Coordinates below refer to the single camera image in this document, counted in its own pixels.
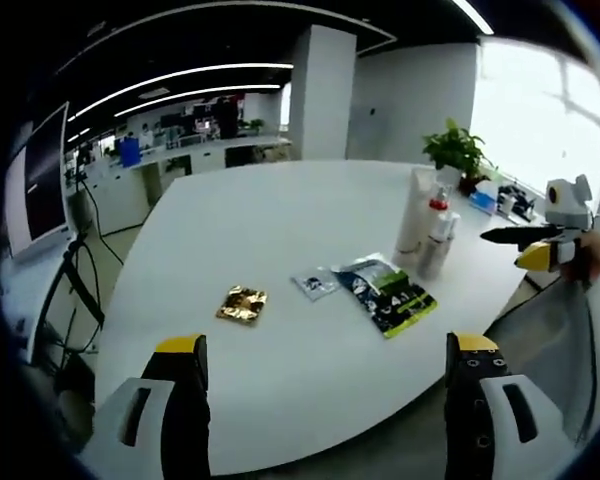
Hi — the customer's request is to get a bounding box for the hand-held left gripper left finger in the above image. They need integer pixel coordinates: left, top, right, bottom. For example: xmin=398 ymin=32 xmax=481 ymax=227
xmin=82 ymin=334 xmax=214 ymax=480

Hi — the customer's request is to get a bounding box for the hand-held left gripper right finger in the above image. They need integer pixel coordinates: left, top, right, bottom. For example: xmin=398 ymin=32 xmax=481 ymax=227
xmin=444 ymin=331 xmax=581 ymax=480

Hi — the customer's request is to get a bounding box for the red collar skincare pump bottle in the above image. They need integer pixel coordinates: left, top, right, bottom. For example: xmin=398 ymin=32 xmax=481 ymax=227
xmin=427 ymin=182 xmax=457 ymax=237

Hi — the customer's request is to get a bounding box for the white skincare tube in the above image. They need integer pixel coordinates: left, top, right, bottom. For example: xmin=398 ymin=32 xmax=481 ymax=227
xmin=392 ymin=166 xmax=440 ymax=265

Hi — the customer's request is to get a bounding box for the gold skincare sachet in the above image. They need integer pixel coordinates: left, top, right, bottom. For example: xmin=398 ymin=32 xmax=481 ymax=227
xmin=214 ymin=284 xmax=271 ymax=328

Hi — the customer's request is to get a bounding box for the dark green skincare sachet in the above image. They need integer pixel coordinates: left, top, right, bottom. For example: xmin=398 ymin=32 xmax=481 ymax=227
xmin=331 ymin=251 xmax=440 ymax=342

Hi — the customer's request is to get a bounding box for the silver skincare sachet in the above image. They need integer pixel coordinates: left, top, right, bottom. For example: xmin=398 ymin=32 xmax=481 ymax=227
xmin=289 ymin=266 xmax=342 ymax=305

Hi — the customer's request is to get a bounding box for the blue storage bin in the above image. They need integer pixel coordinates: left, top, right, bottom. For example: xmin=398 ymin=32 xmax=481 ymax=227
xmin=119 ymin=138 xmax=143 ymax=168

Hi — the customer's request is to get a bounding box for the person's right hand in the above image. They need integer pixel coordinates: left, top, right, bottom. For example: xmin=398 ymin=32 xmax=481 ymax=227
xmin=576 ymin=231 xmax=600 ymax=282

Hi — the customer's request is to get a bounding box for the black desk gadget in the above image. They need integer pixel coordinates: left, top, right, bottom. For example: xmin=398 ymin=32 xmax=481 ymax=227
xmin=496 ymin=181 xmax=537 ymax=222

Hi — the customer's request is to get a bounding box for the grey mesh office chair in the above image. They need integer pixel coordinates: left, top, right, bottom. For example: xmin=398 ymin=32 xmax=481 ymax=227
xmin=484 ymin=279 xmax=600 ymax=447

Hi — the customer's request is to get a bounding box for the large window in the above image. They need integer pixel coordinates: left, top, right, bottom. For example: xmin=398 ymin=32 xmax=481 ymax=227
xmin=471 ymin=41 xmax=600 ymax=202

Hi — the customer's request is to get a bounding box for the green potted plant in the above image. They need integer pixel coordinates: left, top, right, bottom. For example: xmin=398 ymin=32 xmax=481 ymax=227
xmin=421 ymin=117 xmax=495 ymax=190

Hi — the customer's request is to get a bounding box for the black tripod stand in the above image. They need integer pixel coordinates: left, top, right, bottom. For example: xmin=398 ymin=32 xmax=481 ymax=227
xmin=61 ymin=233 xmax=107 ymax=332

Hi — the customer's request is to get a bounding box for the short ceiling light strip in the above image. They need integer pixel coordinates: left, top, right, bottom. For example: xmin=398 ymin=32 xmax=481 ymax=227
xmin=451 ymin=0 xmax=495 ymax=35

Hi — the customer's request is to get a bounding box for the white office counter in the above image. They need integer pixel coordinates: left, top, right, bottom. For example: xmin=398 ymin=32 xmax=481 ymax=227
xmin=73 ymin=136 xmax=292 ymax=237

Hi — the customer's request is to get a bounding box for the white laptop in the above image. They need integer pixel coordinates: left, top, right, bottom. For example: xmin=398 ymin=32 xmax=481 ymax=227
xmin=3 ymin=101 xmax=72 ymax=259

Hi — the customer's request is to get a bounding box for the black cable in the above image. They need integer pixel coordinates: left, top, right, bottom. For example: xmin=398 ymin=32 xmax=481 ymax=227
xmin=586 ymin=294 xmax=600 ymax=442

